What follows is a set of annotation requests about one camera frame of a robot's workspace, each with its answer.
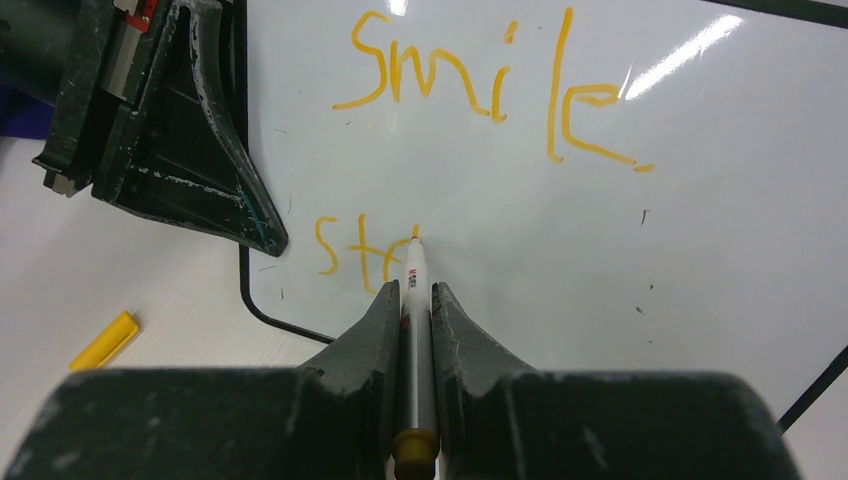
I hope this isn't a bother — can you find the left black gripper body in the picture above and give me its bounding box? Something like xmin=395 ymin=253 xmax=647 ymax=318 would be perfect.
xmin=31 ymin=1 xmax=179 ymax=199

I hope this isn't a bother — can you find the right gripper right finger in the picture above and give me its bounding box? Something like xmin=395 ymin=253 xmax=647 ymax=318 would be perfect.
xmin=432 ymin=282 xmax=800 ymax=479

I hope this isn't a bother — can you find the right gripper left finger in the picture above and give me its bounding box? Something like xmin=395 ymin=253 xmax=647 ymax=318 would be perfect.
xmin=5 ymin=282 xmax=400 ymax=479

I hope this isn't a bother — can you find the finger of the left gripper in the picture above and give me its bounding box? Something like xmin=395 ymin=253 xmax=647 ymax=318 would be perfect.
xmin=92 ymin=1 xmax=289 ymax=257

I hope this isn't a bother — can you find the white marker pen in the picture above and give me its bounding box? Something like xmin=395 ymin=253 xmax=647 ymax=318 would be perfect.
xmin=392 ymin=226 xmax=440 ymax=479

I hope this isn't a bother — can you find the yellow marker cap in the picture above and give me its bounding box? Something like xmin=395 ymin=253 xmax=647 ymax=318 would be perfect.
xmin=69 ymin=311 xmax=141 ymax=372

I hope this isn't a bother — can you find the black framed whiteboard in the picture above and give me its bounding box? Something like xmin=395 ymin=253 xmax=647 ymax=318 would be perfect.
xmin=240 ymin=1 xmax=847 ymax=426

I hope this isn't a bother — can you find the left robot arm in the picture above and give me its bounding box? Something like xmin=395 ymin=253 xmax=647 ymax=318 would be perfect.
xmin=1 ymin=1 xmax=289 ymax=257

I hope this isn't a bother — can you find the purple cloth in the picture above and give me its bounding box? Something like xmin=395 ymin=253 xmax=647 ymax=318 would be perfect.
xmin=0 ymin=85 xmax=54 ymax=140

